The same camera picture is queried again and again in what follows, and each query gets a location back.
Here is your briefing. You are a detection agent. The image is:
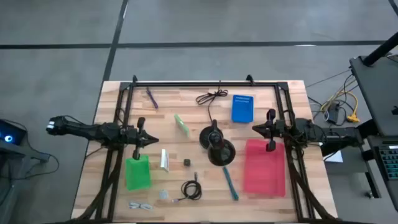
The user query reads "green flat pack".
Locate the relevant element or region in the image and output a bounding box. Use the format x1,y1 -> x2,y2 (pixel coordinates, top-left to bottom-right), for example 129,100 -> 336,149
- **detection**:
174,113 -> 191,138

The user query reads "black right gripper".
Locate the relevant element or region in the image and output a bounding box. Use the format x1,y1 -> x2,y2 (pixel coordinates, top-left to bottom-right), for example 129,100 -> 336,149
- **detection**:
252,108 -> 285,152

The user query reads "blue plastic basket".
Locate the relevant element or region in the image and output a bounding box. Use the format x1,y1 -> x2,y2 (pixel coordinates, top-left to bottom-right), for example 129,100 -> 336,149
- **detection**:
231,94 -> 254,124

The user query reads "yellow floor cable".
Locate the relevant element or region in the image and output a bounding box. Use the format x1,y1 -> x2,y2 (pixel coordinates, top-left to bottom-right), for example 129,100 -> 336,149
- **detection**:
320,88 -> 361,123

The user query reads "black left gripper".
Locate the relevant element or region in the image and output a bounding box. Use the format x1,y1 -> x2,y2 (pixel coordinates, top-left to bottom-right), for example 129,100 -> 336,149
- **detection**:
124,116 -> 160,161

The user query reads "dark grey desk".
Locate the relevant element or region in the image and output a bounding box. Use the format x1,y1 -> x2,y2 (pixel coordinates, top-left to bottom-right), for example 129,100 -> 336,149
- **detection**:
349,54 -> 398,212

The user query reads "blue cable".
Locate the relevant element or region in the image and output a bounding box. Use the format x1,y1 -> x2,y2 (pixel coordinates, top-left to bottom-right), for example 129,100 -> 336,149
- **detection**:
222,166 -> 239,202

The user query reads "black joystick controller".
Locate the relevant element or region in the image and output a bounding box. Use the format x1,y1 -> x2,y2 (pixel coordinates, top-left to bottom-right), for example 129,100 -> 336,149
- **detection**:
198,119 -> 236,167

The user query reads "black aluminium table frame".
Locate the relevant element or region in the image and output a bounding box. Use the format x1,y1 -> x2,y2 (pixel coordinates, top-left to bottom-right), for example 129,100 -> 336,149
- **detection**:
70,74 -> 340,224

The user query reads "white slim box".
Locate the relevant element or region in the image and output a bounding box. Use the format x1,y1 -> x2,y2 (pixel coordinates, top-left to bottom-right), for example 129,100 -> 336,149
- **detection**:
160,149 -> 170,172

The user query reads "black lamp power cord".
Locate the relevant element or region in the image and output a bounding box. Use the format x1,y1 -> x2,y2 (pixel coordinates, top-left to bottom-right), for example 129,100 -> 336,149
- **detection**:
195,80 -> 229,122

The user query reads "black box with blue light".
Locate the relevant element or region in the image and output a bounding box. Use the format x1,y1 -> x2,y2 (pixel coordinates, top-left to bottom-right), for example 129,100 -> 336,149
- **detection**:
0,119 -> 27,146

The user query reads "black cable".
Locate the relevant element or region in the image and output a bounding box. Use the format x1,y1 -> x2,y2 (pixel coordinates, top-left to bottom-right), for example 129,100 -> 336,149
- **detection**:
172,172 -> 203,203

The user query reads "red plastic bin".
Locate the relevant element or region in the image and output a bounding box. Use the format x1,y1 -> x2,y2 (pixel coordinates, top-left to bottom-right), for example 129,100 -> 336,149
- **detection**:
243,139 -> 286,197

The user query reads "black power adapter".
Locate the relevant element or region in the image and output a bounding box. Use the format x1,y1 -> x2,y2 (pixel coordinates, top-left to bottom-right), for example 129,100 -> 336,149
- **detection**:
328,102 -> 343,125

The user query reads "black keyboard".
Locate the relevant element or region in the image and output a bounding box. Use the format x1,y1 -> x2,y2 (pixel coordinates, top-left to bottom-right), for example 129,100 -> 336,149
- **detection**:
378,144 -> 398,181

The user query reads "grey metal stand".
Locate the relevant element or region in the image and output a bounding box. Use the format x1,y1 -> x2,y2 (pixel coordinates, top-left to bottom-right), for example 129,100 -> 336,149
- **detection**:
0,144 -> 60,224

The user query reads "green plastic bin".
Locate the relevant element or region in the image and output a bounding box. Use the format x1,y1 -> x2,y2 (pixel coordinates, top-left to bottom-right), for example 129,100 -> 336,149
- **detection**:
124,154 -> 152,192

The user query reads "black pole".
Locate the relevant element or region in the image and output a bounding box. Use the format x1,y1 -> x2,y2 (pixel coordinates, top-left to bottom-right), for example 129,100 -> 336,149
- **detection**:
362,32 -> 398,67

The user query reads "white paper sheet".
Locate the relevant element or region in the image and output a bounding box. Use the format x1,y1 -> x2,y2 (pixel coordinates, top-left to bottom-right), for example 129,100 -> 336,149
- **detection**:
323,151 -> 344,164

